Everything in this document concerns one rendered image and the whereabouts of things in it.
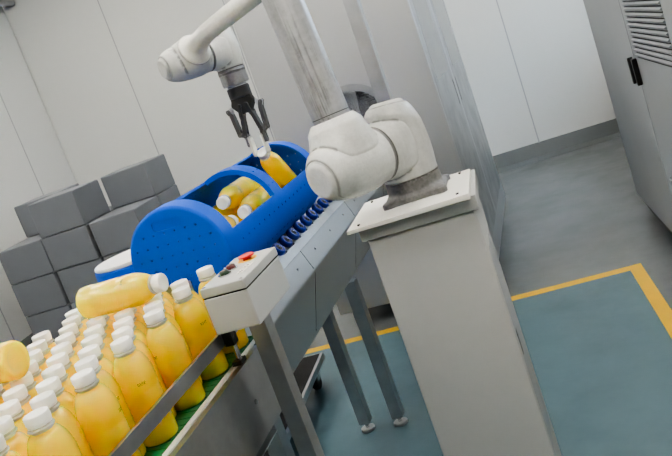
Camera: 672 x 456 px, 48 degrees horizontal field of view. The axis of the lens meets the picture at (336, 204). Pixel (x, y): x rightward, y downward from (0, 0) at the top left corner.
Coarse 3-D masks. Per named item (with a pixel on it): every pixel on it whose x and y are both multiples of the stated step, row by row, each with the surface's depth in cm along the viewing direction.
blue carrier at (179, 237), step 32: (256, 160) 273; (288, 160) 270; (192, 192) 221; (288, 192) 235; (160, 224) 191; (192, 224) 189; (224, 224) 191; (256, 224) 207; (288, 224) 237; (160, 256) 193; (192, 256) 191; (224, 256) 189
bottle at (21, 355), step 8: (0, 344) 131; (8, 344) 131; (16, 344) 133; (0, 352) 129; (8, 352) 131; (16, 352) 133; (24, 352) 134; (0, 360) 129; (8, 360) 130; (16, 360) 132; (24, 360) 134; (0, 368) 129; (8, 368) 130; (16, 368) 132; (24, 368) 133; (0, 376) 130; (8, 376) 130; (16, 376) 131
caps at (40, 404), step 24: (72, 336) 152; (96, 336) 143; (120, 336) 139; (48, 360) 138; (96, 360) 130; (0, 384) 136; (24, 384) 133; (48, 384) 123; (72, 384) 122; (0, 408) 120; (48, 408) 112; (0, 432) 112
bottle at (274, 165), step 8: (272, 152) 250; (264, 160) 248; (272, 160) 249; (280, 160) 252; (264, 168) 251; (272, 168) 250; (280, 168) 252; (288, 168) 256; (272, 176) 254; (280, 176) 254; (288, 176) 257; (280, 184) 259
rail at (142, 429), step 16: (208, 352) 153; (192, 368) 146; (176, 384) 139; (160, 400) 133; (176, 400) 138; (144, 416) 128; (160, 416) 132; (128, 432) 124; (144, 432) 127; (128, 448) 122
